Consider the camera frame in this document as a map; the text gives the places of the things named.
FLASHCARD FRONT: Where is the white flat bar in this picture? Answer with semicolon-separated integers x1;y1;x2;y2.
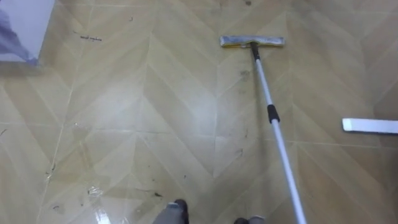
341;118;398;134

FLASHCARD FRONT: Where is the mop with silver pole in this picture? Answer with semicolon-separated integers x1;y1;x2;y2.
220;34;308;224

